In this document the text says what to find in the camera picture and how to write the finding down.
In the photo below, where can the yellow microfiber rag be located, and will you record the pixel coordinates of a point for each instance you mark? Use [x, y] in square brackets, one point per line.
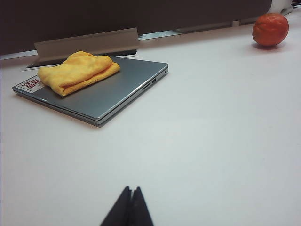
[77, 71]

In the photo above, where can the grey closed laptop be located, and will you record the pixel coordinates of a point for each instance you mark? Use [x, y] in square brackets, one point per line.
[113, 94]

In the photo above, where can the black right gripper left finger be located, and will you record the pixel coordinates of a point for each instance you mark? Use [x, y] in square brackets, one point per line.
[117, 209]

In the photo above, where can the grey fabric desk divider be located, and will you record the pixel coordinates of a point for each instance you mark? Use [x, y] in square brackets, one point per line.
[131, 18]

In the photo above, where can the small white divider clip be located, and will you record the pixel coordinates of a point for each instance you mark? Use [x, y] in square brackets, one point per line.
[235, 23]

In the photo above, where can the white divider mounting bracket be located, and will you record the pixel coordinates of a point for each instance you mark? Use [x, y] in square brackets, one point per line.
[87, 46]

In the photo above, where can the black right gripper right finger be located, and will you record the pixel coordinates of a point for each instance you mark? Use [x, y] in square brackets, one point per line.
[141, 209]

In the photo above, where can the white red laptop sticker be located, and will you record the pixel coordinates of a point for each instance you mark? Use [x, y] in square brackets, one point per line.
[29, 83]

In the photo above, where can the orange tangerine fruit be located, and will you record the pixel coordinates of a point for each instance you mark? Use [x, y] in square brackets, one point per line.
[270, 29]

